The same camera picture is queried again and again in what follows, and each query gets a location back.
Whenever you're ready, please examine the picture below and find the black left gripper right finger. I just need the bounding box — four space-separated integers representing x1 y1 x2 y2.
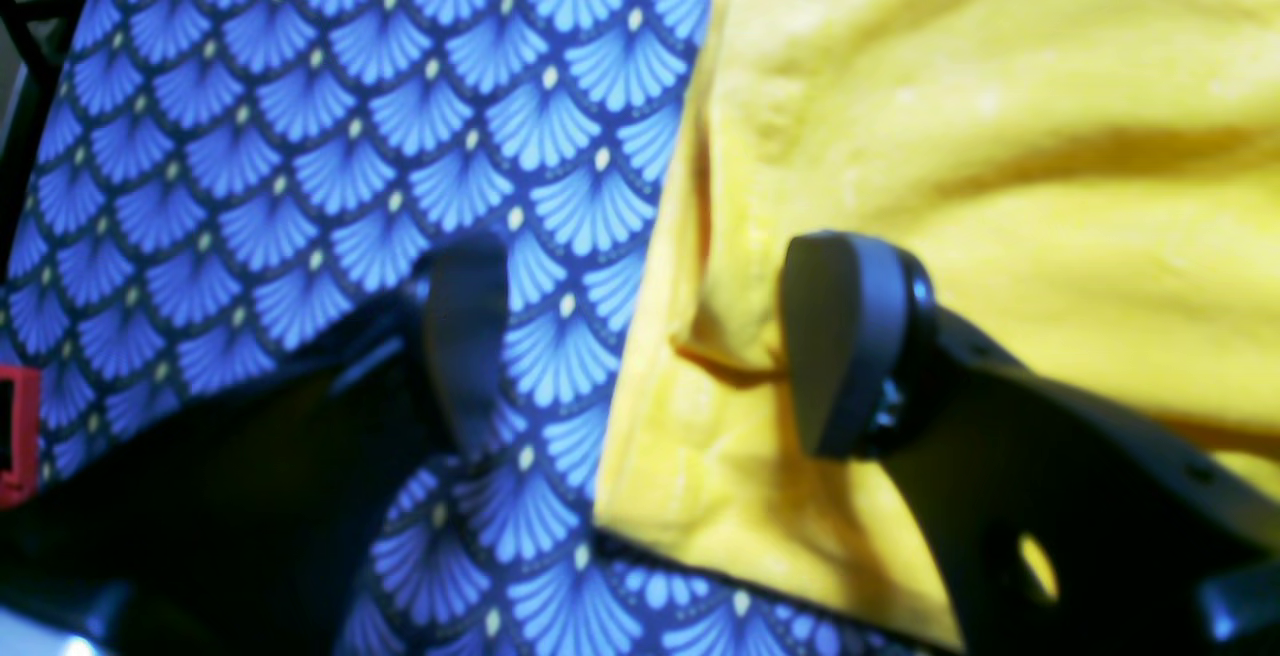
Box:
780 231 1279 655

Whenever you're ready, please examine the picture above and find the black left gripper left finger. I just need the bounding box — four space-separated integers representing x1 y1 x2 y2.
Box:
3 233 508 655

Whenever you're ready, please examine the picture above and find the yellow T-shirt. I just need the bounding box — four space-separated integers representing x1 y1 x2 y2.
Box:
593 0 1279 647

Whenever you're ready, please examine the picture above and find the red black table clamp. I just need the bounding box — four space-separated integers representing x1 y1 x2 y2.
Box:
1 364 42 510

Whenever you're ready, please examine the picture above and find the blue fan-pattern tablecloth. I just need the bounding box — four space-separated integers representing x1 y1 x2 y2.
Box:
3 0 970 655

